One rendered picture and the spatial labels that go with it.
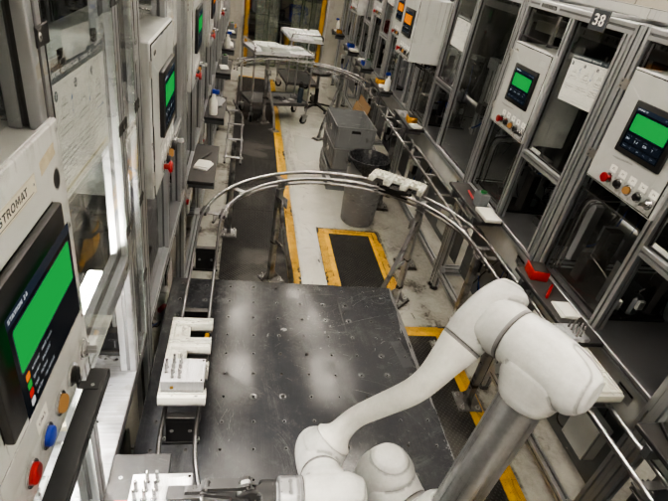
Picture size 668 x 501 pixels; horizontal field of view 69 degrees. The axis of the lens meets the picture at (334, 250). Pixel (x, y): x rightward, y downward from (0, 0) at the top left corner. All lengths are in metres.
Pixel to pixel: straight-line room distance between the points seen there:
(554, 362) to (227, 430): 1.11
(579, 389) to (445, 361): 0.27
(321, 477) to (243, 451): 0.55
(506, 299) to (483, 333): 0.09
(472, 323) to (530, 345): 0.13
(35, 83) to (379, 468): 1.16
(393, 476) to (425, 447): 0.45
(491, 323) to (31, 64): 0.93
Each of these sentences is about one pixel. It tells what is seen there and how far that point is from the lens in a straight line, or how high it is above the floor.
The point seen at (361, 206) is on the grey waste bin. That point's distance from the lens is 4.26.
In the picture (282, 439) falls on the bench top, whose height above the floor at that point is 0.68.
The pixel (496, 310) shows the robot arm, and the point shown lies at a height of 1.49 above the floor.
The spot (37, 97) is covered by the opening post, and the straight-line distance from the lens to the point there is 0.78.
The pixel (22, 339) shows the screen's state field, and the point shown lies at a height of 1.66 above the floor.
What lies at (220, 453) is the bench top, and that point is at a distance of 1.72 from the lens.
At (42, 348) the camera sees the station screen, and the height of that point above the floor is 1.61.
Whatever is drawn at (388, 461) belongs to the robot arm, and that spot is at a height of 0.95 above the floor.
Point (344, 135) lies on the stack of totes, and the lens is 4.78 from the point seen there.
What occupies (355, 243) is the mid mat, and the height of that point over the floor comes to 0.01.
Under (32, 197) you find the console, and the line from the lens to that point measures 0.72.
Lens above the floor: 2.10
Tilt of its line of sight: 32 degrees down
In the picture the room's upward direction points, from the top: 11 degrees clockwise
